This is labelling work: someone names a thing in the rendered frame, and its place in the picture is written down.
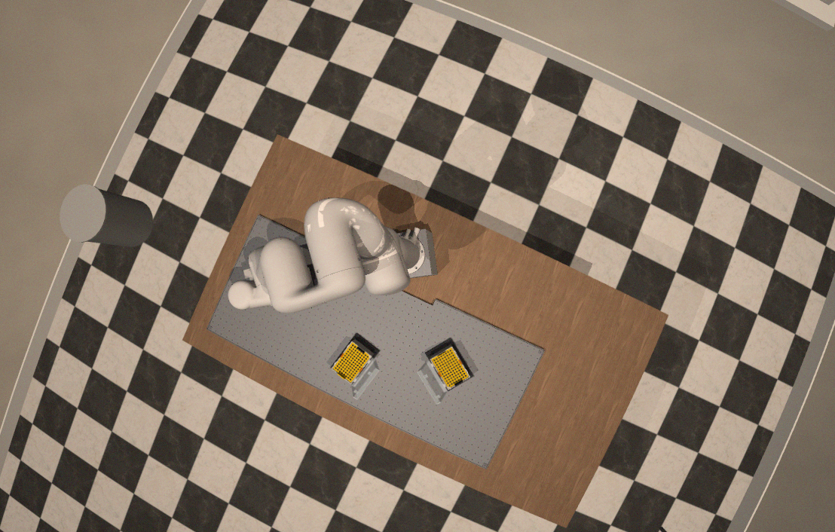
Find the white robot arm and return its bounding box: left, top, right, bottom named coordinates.
left=228, top=197, right=425, bottom=313

